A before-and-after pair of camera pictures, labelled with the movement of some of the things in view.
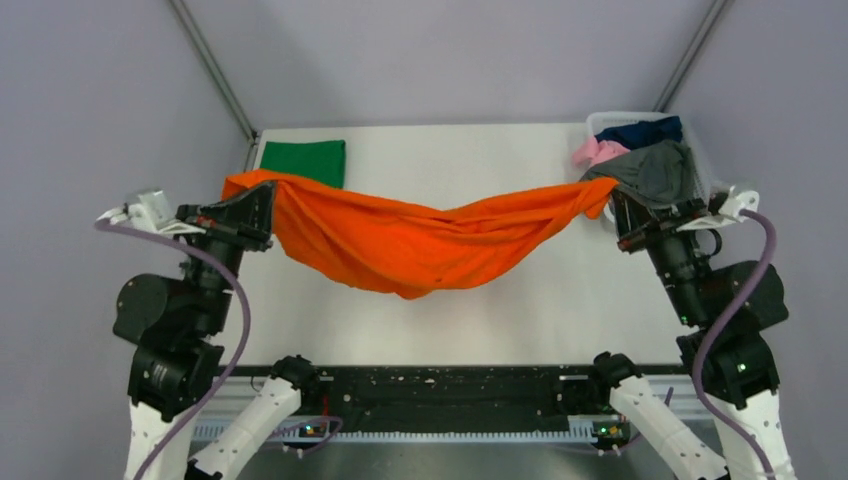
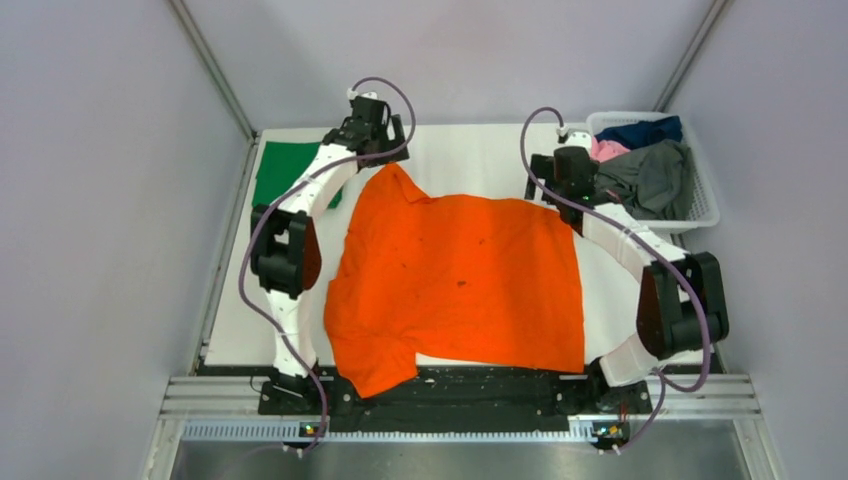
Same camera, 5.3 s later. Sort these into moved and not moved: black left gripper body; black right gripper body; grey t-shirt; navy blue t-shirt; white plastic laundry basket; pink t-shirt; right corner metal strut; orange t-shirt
Moved: black left gripper body; orange t-shirt; black right gripper body
Not moved: right corner metal strut; white plastic laundry basket; grey t-shirt; navy blue t-shirt; pink t-shirt
